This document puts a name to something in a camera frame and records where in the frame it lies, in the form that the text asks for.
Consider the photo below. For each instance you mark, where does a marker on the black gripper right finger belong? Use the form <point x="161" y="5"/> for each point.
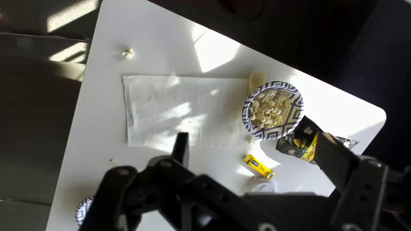
<point x="368" y="192"/>

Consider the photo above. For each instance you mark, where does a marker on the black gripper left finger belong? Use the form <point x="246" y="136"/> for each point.
<point x="142" y="196"/>

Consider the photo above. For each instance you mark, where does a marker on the empty blue patterned paper bowl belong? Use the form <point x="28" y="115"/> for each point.
<point x="84" y="209"/>

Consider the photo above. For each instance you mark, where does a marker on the black popcorn bag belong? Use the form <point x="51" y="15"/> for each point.
<point x="296" y="138"/>

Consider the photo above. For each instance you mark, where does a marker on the white paper napkin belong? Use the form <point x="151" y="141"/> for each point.
<point x="180" y="110"/>

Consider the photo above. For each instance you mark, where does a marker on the yellow mayonnaise packet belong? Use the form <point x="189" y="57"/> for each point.
<point x="257" y="165"/>

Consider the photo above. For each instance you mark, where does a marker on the popcorn piece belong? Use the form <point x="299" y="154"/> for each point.
<point x="250" y="138"/>
<point x="128" y="52"/>

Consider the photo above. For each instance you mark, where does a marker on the blue patterned bowl with popcorn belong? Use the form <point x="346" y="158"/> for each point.
<point x="272" y="110"/>

